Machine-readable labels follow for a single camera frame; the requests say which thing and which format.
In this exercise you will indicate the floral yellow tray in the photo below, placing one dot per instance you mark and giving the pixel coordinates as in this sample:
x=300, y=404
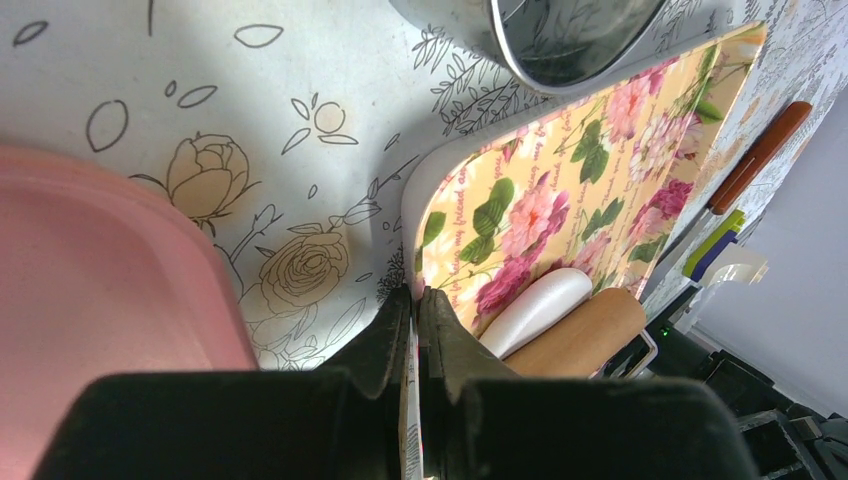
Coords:
x=596, y=185

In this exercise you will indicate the white dough ball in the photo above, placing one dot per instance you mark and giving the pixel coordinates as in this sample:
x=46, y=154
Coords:
x=546, y=301

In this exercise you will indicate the pink plastic tray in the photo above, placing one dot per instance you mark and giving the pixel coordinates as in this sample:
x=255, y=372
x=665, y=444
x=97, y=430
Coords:
x=98, y=276

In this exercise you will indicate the white green eraser block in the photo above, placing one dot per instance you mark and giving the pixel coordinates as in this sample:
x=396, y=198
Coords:
x=720, y=258

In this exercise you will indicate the wooden double-ended rolling pin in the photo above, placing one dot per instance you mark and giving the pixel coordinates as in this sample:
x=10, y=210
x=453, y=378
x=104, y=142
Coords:
x=578, y=345

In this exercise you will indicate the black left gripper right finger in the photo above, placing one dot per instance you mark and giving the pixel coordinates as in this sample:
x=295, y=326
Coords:
x=480, y=420

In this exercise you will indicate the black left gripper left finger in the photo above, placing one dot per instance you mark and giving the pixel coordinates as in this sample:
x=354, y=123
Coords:
x=336, y=421

